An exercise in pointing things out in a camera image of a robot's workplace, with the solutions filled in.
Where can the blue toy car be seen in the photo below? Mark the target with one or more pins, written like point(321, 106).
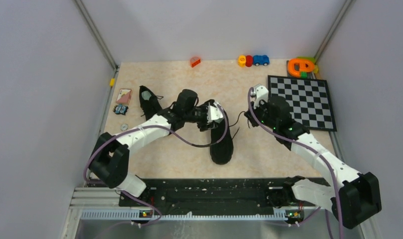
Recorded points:
point(261, 60)

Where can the small round metal disc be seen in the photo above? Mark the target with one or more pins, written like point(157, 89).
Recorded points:
point(124, 127)

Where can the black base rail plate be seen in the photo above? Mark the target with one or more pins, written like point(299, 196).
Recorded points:
point(220, 197)

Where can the small blue black toy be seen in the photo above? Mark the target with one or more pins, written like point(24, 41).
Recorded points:
point(120, 109)

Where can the black shoe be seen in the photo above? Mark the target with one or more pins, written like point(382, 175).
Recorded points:
point(149, 102)
point(222, 147)

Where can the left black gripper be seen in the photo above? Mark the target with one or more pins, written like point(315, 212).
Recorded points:
point(205, 125)

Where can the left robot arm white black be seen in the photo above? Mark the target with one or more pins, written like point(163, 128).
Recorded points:
point(110, 158)

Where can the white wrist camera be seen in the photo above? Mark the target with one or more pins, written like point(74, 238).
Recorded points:
point(214, 113)
point(260, 95)

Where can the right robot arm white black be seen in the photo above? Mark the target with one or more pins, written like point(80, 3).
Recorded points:
point(351, 196)

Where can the orange toy brick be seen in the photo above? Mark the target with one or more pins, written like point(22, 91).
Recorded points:
point(194, 61)

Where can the red toy cylinder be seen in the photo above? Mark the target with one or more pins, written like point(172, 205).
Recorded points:
point(249, 61)

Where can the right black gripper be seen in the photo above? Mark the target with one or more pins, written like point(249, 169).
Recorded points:
point(262, 104)

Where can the pink triangle card box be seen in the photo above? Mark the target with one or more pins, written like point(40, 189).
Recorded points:
point(124, 96)

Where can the orange ring toy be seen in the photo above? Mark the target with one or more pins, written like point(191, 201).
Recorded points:
point(300, 68)

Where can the yellow toy cylinder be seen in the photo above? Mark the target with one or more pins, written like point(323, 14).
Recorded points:
point(242, 60)

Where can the black white checkerboard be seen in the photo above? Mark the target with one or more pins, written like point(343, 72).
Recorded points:
point(309, 99)

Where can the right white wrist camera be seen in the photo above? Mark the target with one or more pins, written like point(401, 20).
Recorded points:
point(260, 95)

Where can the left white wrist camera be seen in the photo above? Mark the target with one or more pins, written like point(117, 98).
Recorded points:
point(214, 113)

